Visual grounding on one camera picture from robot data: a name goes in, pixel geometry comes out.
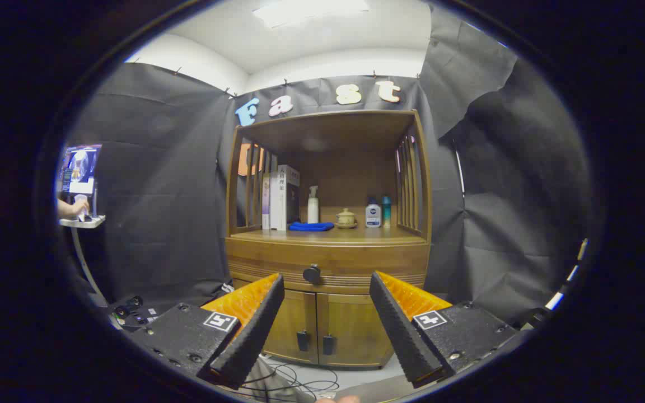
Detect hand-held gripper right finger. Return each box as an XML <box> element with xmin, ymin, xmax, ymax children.
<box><xmin>369</xmin><ymin>271</ymin><xmax>519</xmax><ymax>388</ymax></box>

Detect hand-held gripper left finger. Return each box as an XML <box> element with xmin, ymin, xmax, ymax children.
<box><xmin>129</xmin><ymin>273</ymin><xmax>286</xmax><ymax>391</ymax></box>

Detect wooden cabinet door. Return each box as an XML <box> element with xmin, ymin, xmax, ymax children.
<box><xmin>233</xmin><ymin>278</ymin><xmax>319</xmax><ymax>364</ymax></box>
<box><xmin>317</xmin><ymin>292</ymin><xmax>396</xmax><ymax>368</ymax></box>

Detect wooden countertop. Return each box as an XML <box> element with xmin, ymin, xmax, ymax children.
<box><xmin>232</xmin><ymin>227</ymin><xmax>428</xmax><ymax>245</ymax></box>

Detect wooden cabinet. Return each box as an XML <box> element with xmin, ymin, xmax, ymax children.
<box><xmin>225</xmin><ymin>110</ymin><xmax>433</xmax><ymax>370</ymax></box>

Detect white lotion bottle blue cap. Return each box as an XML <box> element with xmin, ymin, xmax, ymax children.
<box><xmin>365</xmin><ymin>197</ymin><xmax>382</xmax><ymax>228</ymax></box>

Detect pale purple book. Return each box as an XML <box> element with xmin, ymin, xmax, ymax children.
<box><xmin>262</xmin><ymin>172</ymin><xmax>271</xmax><ymax>230</ymax></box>

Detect white book with dark cover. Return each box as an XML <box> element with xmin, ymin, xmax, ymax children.
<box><xmin>269</xmin><ymin>165</ymin><xmax>301</xmax><ymax>231</ymax></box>

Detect black devices on floor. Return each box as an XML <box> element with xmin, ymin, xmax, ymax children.
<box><xmin>109</xmin><ymin>296</ymin><xmax>158</xmax><ymax>331</ymax></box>

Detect black white striped bar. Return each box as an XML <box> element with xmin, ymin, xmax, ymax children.
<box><xmin>544</xmin><ymin>238</ymin><xmax>589</xmax><ymax>312</ymax></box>

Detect white stand tray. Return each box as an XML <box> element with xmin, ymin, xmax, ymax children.
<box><xmin>58</xmin><ymin>215</ymin><xmax>108</xmax><ymax>306</ymax></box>

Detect computer monitor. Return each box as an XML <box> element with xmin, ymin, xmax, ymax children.
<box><xmin>59</xmin><ymin>144</ymin><xmax>102</xmax><ymax>195</ymax></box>

